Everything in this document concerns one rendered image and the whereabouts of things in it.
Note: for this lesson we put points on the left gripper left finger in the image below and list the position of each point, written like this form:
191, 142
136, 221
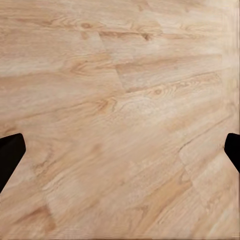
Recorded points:
12, 150

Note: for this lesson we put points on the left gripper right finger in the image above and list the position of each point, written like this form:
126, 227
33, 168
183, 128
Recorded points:
232, 149

